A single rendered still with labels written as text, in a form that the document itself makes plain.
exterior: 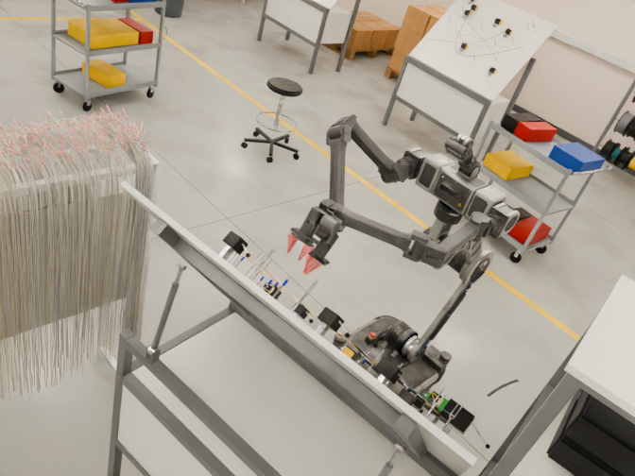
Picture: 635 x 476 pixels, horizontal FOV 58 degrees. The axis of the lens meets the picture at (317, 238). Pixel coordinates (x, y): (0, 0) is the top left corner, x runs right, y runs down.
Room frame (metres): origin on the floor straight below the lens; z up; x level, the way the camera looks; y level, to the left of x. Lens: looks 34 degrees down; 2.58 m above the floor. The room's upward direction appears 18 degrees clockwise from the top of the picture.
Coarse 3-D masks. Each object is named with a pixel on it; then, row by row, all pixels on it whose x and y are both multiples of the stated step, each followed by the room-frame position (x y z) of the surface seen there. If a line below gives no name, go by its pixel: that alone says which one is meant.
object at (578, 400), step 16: (576, 400) 1.16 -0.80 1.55; (592, 400) 1.07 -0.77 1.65; (576, 416) 1.03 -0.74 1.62; (592, 416) 1.02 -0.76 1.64; (608, 416) 1.03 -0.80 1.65; (560, 432) 1.05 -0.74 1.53; (576, 432) 1.01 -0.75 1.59; (592, 432) 1.00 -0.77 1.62; (608, 432) 0.99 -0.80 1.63; (624, 432) 1.00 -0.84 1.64; (560, 448) 1.01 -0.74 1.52; (576, 448) 1.00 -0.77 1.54; (592, 448) 0.99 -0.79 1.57; (608, 448) 0.98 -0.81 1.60; (624, 448) 0.97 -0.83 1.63; (560, 464) 1.00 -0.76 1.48; (576, 464) 0.98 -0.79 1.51; (592, 464) 0.97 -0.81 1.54; (608, 464) 0.97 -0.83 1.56; (624, 464) 0.96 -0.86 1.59
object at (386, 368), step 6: (384, 360) 1.33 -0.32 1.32; (378, 366) 1.31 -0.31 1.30; (384, 366) 1.31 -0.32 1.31; (390, 366) 1.31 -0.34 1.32; (396, 366) 1.30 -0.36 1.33; (378, 372) 1.31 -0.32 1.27; (384, 372) 1.29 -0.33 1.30; (390, 372) 1.29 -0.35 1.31; (396, 372) 1.29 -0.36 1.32; (402, 372) 1.32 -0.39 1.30; (378, 378) 1.29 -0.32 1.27; (384, 378) 1.29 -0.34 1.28; (390, 378) 1.27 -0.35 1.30; (396, 378) 1.29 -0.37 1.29; (402, 378) 1.29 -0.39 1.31; (408, 390) 1.25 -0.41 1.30
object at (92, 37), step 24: (72, 0) 4.69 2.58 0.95; (96, 0) 4.88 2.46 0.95; (120, 0) 4.99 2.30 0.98; (144, 0) 5.18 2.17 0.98; (72, 24) 4.85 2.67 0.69; (96, 24) 5.04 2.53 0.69; (120, 24) 5.22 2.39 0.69; (96, 48) 4.77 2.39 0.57; (120, 48) 4.91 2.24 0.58; (144, 48) 5.16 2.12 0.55; (72, 72) 4.99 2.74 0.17; (96, 72) 4.93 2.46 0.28; (120, 72) 5.04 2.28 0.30
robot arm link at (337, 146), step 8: (344, 128) 2.20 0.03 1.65; (344, 136) 2.18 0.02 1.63; (328, 144) 2.22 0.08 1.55; (336, 144) 2.17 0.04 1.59; (344, 144) 2.19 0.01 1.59; (336, 152) 2.15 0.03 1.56; (344, 152) 2.18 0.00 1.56; (336, 160) 2.13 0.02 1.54; (344, 160) 2.16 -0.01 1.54; (336, 168) 2.11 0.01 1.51; (344, 168) 2.14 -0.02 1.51; (336, 176) 2.09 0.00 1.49; (344, 176) 2.12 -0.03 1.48; (336, 184) 2.07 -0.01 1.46; (344, 184) 2.10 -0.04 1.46; (336, 192) 2.05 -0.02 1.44; (336, 200) 2.03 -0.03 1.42
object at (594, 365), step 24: (624, 288) 1.29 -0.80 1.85; (600, 312) 1.15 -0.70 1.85; (624, 312) 1.18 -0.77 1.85; (600, 336) 1.05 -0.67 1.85; (624, 336) 1.08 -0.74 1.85; (576, 360) 0.94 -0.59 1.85; (600, 360) 0.97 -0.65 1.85; (624, 360) 0.99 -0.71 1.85; (552, 384) 1.32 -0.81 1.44; (576, 384) 0.91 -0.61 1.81; (600, 384) 0.89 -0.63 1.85; (624, 384) 0.91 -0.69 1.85; (528, 408) 1.32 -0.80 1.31; (552, 408) 0.92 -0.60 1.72; (624, 408) 0.86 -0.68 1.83; (528, 432) 0.92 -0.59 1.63; (552, 432) 1.11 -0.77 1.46; (504, 456) 0.93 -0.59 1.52; (528, 456) 1.00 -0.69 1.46
